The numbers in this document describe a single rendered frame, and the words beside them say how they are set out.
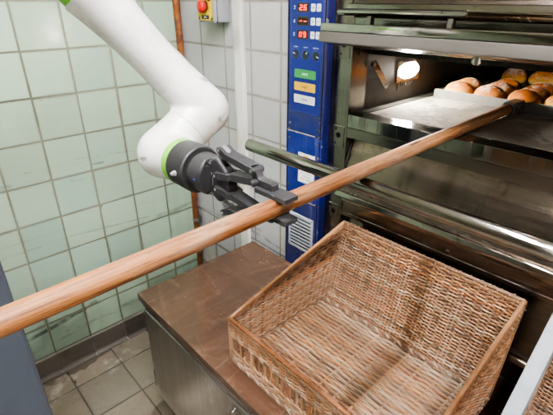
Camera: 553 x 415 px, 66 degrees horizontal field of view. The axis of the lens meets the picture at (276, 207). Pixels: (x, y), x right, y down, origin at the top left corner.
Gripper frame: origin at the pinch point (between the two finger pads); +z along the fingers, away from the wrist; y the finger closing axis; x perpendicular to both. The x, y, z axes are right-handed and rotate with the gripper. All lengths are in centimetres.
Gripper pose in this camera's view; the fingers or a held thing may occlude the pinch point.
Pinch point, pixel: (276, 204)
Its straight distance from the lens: 67.1
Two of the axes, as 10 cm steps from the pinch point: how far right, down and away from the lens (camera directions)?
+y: 0.0, 9.0, 4.4
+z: 6.9, 3.2, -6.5
